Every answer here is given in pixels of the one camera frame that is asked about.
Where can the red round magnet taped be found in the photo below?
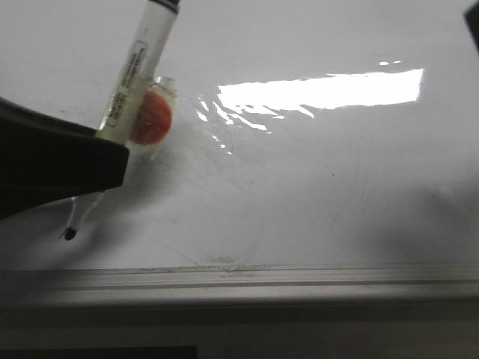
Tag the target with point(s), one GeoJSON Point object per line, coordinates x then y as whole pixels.
{"type": "Point", "coordinates": [153, 121]}

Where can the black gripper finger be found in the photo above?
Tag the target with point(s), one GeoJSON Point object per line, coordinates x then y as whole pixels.
{"type": "Point", "coordinates": [45, 159]}
{"type": "Point", "coordinates": [471, 17]}

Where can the white whiteboard with aluminium frame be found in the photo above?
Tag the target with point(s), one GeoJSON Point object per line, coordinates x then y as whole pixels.
{"type": "Point", "coordinates": [324, 154]}

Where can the white black whiteboard marker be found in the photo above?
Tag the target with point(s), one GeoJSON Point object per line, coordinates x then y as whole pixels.
{"type": "Point", "coordinates": [137, 75]}

